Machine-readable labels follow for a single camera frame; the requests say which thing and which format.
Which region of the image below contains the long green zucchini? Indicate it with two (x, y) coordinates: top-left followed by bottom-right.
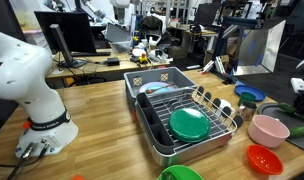
(287, 124), (304, 140)
(277, 101), (304, 124)

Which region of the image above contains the dark blue plate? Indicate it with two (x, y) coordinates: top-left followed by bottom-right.
(233, 84), (267, 103)

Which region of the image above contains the green plate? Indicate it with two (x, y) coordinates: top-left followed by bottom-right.
(168, 107), (212, 144)

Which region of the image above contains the pale blue plate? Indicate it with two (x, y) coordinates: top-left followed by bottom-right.
(138, 81), (177, 96)

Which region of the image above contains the pink bowl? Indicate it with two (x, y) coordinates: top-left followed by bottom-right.
(247, 114), (291, 149)

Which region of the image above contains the metal cup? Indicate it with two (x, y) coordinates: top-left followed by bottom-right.
(240, 100), (259, 122)

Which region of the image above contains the green plastic cup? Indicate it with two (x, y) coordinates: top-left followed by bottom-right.
(237, 91), (258, 108)

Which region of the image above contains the red colander bowl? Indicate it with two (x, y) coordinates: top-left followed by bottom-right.
(246, 143), (285, 176)

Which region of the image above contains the shiny metal panel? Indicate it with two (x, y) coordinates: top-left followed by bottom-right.
(232, 18), (287, 77)

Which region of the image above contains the white plastic cup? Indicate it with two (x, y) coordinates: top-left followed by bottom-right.
(219, 98), (237, 117)

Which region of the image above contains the black background monitor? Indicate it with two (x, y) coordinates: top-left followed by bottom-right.
(193, 2), (223, 28)

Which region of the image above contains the green plastic bowl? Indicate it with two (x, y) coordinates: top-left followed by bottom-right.
(157, 164), (205, 180)

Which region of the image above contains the red utensil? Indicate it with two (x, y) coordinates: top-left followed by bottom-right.
(145, 82), (177, 94)

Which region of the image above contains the grey dish drying rack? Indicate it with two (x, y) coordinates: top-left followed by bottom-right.
(134, 85), (246, 168)

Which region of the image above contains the grey plastic bin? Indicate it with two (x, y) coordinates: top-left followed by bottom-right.
(123, 66), (198, 111)

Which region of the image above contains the yellow toy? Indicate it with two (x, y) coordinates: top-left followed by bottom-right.
(137, 52), (151, 65)

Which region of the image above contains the black backpack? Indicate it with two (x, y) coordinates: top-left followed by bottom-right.
(138, 14), (164, 36)

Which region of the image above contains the clear plastic box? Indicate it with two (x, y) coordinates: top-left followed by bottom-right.
(104, 22), (133, 54)

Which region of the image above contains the black power adapter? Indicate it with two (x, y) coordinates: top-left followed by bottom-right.
(106, 56), (121, 67)

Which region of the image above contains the wooden desk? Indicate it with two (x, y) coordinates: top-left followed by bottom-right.
(45, 48), (175, 81)

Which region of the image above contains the black keyboard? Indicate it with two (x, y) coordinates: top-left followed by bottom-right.
(70, 50), (112, 58)

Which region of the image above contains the black computer monitor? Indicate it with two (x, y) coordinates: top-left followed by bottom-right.
(34, 10), (98, 55)

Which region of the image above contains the dark grey monitor stand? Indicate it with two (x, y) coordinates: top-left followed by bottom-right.
(49, 23), (89, 69)

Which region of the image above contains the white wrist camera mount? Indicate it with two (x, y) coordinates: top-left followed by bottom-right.
(290, 77), (304, 95)

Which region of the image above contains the white black slotted bracket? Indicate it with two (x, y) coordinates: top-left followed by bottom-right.
(199, 55), (227, 75)

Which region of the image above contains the black base cable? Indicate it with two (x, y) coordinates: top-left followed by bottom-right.
(0, 143), (49, 168)
(5, 142), (35, 180)

